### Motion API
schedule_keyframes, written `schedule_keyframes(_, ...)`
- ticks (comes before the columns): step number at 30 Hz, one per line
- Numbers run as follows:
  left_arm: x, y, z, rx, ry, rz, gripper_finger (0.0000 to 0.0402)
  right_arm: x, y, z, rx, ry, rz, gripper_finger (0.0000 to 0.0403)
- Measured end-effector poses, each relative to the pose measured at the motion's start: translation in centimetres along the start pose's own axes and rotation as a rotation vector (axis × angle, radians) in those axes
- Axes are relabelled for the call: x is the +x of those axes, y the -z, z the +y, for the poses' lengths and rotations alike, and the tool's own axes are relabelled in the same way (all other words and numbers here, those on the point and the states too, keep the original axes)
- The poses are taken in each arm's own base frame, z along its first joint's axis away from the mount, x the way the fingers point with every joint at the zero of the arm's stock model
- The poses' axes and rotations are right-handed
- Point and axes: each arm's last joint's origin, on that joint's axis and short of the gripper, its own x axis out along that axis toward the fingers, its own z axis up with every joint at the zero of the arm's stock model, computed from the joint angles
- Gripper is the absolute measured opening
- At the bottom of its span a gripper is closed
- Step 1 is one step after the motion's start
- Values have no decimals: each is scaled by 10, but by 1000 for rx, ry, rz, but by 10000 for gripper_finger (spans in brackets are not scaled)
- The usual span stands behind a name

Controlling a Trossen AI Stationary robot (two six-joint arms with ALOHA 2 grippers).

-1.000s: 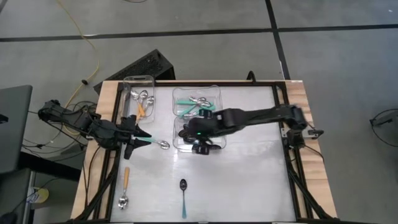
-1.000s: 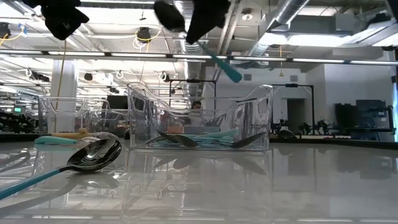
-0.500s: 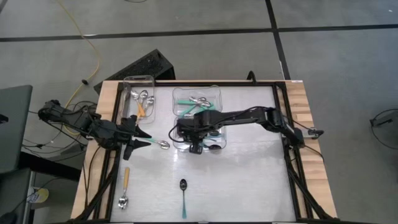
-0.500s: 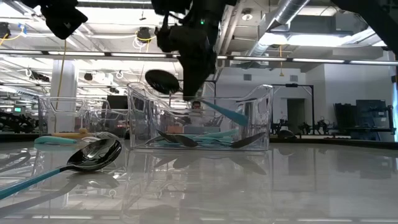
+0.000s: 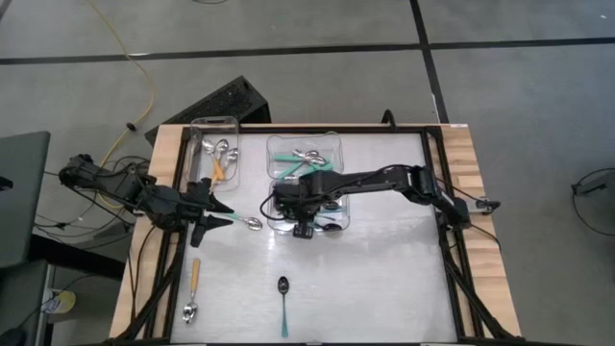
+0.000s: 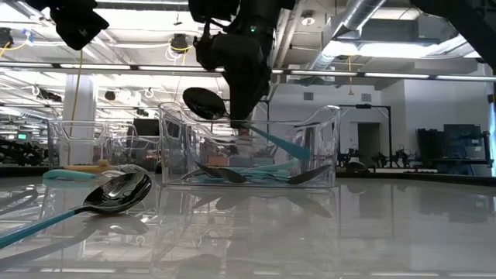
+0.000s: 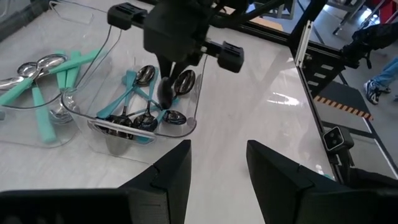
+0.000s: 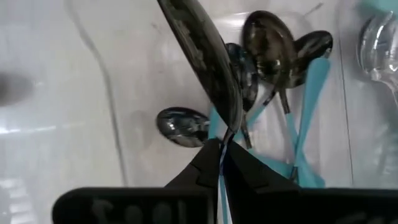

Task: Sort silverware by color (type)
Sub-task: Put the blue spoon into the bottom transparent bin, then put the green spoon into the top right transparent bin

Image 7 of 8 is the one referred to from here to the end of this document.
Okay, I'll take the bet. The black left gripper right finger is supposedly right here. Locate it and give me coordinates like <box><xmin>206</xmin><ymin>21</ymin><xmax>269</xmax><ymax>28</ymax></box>
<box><xmin>246</xmin><ymin>139</ymin><xmax>360</xmax><ymax>224</ymax></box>

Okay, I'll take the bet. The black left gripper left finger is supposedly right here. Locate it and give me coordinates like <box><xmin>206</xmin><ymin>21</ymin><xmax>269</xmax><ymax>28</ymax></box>
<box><xmin>119</xmin><ymin>139</ymin><xmax>193</xmax><ymax>224</ymax></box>

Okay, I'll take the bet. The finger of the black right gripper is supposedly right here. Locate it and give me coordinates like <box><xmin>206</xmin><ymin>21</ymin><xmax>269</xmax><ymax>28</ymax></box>
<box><xmin>157</xmin><ymin>56</ymin><xmax>174</xmax><ymax>82</ymax></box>
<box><xmin>171</xmin><ymin>61</ymin><xmax>189</xmax><ymax>82</ymax></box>

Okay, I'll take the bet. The clear plastic bin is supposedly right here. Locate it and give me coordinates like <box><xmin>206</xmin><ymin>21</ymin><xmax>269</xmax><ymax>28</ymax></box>
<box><xmin>61</xmin><ymin>26</ymin><xmax>208</xmax><ymax>164</ymax></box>
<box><xmin>0</xmin><ymin>0</ymin><xmax>123</xmax><ymax>149</ymax></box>

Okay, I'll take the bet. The yellow black hazard tape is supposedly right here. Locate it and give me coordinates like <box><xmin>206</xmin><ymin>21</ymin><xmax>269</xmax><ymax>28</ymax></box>
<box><xmin>313</xmin><ymin>95</ymin><xmax>374</xmax><ymax>121</ymax></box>

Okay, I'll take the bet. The person's shoe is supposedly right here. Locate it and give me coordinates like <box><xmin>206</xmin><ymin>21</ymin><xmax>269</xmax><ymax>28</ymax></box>
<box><xmin>363</xmin><ymin>79</ymin><xmax>393</xmax><ymax>106</ymax></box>

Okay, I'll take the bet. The person's leg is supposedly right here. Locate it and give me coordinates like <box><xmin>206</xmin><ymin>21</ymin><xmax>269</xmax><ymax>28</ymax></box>
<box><xmin>371</xmin><ymin>57</ymin><xmax>398</xmax><ymax>90</ymax></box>

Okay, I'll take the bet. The red storage cart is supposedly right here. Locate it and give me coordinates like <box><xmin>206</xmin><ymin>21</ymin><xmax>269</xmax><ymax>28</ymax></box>
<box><xmin>371</xmin><ymin>0</ymin><xmax>398</xmax><ymax>24</ymax></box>

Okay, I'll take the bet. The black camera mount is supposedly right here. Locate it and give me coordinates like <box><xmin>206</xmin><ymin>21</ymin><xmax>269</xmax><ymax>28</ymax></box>
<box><xmin>329</xmin><ymin>151</ymin><xmax>354</xmax><ymax>184</ymax></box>

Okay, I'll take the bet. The table-level camera box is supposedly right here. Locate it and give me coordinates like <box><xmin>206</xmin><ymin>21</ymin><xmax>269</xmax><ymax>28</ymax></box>
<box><xmin>322</xmin><ymin>125</ymin><xmax>355</xmax><ymax>153</ymax></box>

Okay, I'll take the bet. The black diagonal frame brace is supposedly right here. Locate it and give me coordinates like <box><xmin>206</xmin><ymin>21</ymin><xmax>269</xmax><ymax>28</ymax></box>
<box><xmin>214</xmin><ymin>0</ymin><xmax>286</xmax><ymax>29</ymax></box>

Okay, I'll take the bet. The aluminium extrusion post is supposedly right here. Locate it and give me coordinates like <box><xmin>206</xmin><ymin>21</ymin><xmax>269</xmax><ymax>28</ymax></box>
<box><xmin>294</xmin><ymin>19</ymin><xmax>314</xmax><ymax>68</ymax></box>

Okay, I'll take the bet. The black frame post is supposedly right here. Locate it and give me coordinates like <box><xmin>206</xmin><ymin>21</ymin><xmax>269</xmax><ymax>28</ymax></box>
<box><xmin>287</xmin><ymin>0</ymin><xmax>328</xmax><ymax>50</ymax></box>

